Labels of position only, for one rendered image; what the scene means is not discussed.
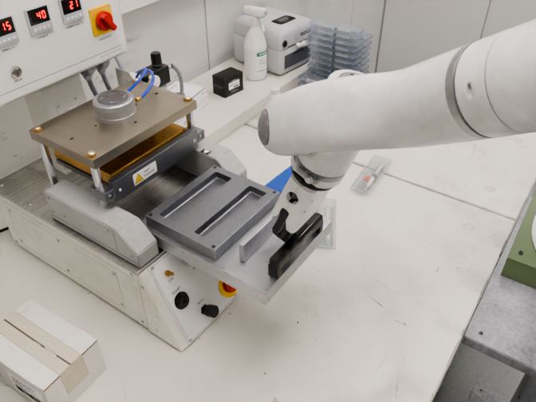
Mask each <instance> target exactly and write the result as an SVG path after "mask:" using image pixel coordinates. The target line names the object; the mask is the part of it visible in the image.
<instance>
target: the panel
mask: <svg viewBox="0 0 536 402"><path fill-rule="evenodd" d="M148 270H149V272H150V274H151V276H152V278H153V280H154V282H155V283H156V285H157V287H158V289H159V291H160V292H161V294H162V296H163V298H164V300H165V302H166V303H167V306H168V308H169V309H170V311H171V313H172V315H173V317H174V318H175V321H176V323H177V325H178V326H179V328H180V330H181V332H182V334H183V335H184V337H185V339H186V341H187V343H188V345H190V344H191V343H192V342H193V340H194V339H196V338H197V336H198V335H200V334H201V332H202V331H204V330H205V328H206V327H208V326H209V324H210V323H212V322H213V320H214V319H215V318H213V317H207V316H206V315H204V314H202V313H201V308H202V307H203V306H204V305H210V304H211V305H216V306H218V307H219V314H220V313H221V312H222V311H223V310H224V309H225V308H226V307H227V306H228V305H229V304H230V303H231V302H232V301H233V300H234V299H235V298H236V296H237V295H238V294H239V293H240V292H241V291H239V290H236V291H235V292H233V293H228V292H226V291H225V289H224V288H223V282H222V281H220V280H218V279H217V278H214V277H212V276H211V275H209V274H207V273H205V272H203V271H202V270H200V269H198V268H196V267H187V266H185V265H184V264H183V262H182V259H180V258H177V257H176V256H174V255H173V254H170V253H168V252H166V253H165V254H164V255H163V256H161V257H160V258H159V259H158V260H156V261H155V262H154V263H152V264H151V265H150V266H149V267H148ZM180 294H187V295H188V297H189V304H188V305H187V307H185V308H179V307H178V306H177V303H176V301H177V297H178V296H179V295H180ZM219 314H218V315H219Z"/></svg>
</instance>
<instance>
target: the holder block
mask: <svg viewBox="0 0 536 402"><path fill-rule="evenodd" d="M279 196H280V192H279V191H275V190H273V189H271V188H269V187H266V186H263V185H261V184H260V183H256V182H254V181H252V180H250V179H247V178H244V177H242V176H240V175H237V174H235V173H233V172H230V171H228V170H225V169H223V168H220V167H218V166H215V165H214V166H212V167H210V168H209V169H208V170H206V171H205V172H204V173H203V174H202V175H200V176H198V177H197V178H196V179H194V180H193V181H191V182H190V183H189V184H188V185H186V186H185V187H183V188H182V189H181V190H179V191H177V192H176V193H175V194H174V195H173V196H171V197H170V198H169V199H167V200H165V201H164V202H163V203H161V204H160V205H159V206H158V207H156V208H155V209H153V210H152V211H150V212H149V213H148V214H146V215H145V218H146V222H147V225H148V226H149V227H151V228H153V229H155V230H157V231H159V232H160V233H162V234H164V235H166V236H168V237H170V238H173V239H174V240H176V241H178V242H180V243H182V244H183V245H185V246H188V247H190V248H191V249H193V250H195V251H197V252H199V253H200V254H203V255H205V256H207V257H208V258H211V259H213V260H214V261H216V260H217V259H218V258H219V257H220V256H221V255H223V254H224V253H225V252H226V251H227V250H228V249H229V248H230V247H231V246H233V245H234V244H235V243H236V242H237V241H238V240H239V239H240V238H241V237H242V236H243V235H244V234H245V233H246V232H247V231H248V230H249V229H250V228H251V227H253V226H254V225H255V224H256V223H257V222H258V221H259V220H260V219H261V218H263V217H264V216H265V215H266V214H267V213H268V212H269V211H270V210H271V209H272V208H274V206H275V204H276V202H277V201H278V198H279Z"/></svg>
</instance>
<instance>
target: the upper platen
mask: <svg viewBox="0 0 536 402"><path fill-rule="evenodd" d="M186 131H187V129H186V128H185V127H183V126H180V125H178V124H174V123H173V124H170V125H169V126H167V127H166V128H164V129H162V130H161V131H159V132H157V133H156V134H154V135H153V136H150V137H149V138H147V139H146V140H144V141H142V142H141V143H139V144H137V145H136V146H134V147H133V148H130V149H129V150H127V151H126V152H124V153H122V154H121V155H119V156H117V157H116V158H114V159H113V160H110V161H109V162H107V163H106V164H104V165H102V166H101V167H100V173H101V176H102V179H103V183H104V184H106V185H108V180H109V179H111V178H112V177H113V176H115V175H117V174H119V173H120V172H122V171H123V170H125V169H126V168H128V167H130V166H132V165H133V164H134V163H136V162H138V161H139V160H141V159H143V158H144V157H145V156H147V155H149V154H150V153H152V152H154V151H155V150H156V149H158V148H160V147H162V146H163V145H165V144H166V143H168V142H169V141H171V140H173V139H175V138H176V137H177V136H179V135H181V134H182V133H184V132H186ZM53 152H54V155H55V157H57V159H56V161H57V163H58V164H60V165H62V166H64V167H66V168H68V169H70V170H72V171H74V172H76V173H77V174H79V175H82V176H84V177H85V178H87V179H90V180H92V181H93V177H92V173H91V170H90V167H88V166H86V165H84V164H82V163H80V162H78V161H76V160H74V159H72V158H70V157H68V156H66V155H63V154H61V153H60V152H57V151H55V150H53Z"/></svg>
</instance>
